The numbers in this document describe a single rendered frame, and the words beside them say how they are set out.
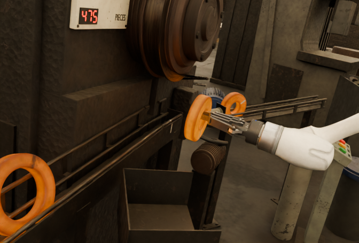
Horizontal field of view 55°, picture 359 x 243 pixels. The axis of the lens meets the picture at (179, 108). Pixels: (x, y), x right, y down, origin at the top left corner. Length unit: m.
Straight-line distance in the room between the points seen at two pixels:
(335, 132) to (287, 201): 0.90
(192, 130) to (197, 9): 0.39
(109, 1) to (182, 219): 0.67
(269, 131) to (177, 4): 0.49
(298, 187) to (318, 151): 0.96
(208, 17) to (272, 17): 2.78
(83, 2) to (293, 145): 0.70
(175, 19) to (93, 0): 0.28
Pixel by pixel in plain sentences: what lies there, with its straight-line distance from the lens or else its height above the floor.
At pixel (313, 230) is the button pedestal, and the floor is 0.10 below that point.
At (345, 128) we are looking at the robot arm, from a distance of 1.21.
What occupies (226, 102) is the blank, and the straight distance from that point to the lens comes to 1.74.
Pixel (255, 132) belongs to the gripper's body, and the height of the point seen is 0.85.
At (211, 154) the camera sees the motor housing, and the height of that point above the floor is 0.52.
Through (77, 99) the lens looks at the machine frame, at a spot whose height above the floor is 0.87.
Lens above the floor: 1.18
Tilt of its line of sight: 17 degrees down
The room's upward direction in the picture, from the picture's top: 10 degrees clockwise
